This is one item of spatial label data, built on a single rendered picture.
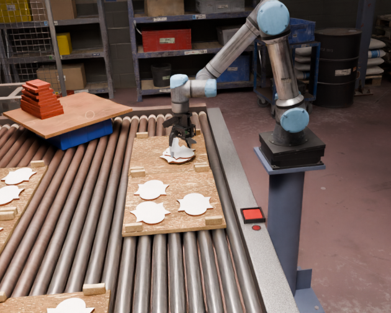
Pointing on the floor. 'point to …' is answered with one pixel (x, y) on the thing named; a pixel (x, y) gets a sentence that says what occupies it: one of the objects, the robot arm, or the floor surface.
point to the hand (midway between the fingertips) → (180, 151)
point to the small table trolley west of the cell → (266, 95)
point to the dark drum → (335, 66)
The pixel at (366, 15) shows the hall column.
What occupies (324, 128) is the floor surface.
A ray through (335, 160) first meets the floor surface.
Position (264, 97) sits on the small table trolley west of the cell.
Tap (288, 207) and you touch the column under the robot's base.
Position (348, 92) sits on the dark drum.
